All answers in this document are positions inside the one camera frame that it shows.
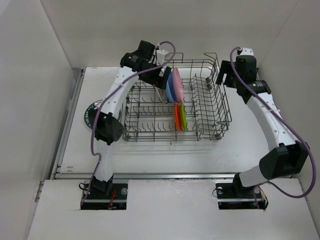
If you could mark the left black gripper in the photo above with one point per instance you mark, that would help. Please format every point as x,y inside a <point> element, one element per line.
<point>157,80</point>

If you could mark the front aluminium rail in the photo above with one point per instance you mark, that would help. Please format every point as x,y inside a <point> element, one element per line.
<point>148,176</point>

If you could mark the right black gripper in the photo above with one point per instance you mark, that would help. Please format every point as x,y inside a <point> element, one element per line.
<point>225,68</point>

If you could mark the pink plate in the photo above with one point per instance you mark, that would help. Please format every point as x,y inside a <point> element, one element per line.
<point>177,85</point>

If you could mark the white plate floral pattern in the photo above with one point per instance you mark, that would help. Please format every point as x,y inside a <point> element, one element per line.
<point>162,95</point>

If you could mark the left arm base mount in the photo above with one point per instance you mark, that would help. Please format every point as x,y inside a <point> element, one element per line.
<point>104,195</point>

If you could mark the white plate teal rim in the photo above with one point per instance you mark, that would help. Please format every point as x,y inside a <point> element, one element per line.
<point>87,115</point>

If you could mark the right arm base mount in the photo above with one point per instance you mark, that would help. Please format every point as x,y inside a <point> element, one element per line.
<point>228,198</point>

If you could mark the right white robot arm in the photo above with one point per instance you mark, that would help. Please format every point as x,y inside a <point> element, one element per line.
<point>287,154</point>

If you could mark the grey wire dish rack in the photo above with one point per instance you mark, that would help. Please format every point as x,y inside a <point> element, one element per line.
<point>147,119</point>

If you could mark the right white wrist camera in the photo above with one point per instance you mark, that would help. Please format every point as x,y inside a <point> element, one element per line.
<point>244,51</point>

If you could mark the orange plate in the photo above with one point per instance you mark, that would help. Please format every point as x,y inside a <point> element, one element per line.
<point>177,117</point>

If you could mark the blue plate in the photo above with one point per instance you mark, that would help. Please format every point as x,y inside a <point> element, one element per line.
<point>169,91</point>

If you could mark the green plate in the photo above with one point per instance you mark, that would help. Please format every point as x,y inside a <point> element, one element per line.
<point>183,117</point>

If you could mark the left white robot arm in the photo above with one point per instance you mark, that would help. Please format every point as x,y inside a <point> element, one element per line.
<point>148,64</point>

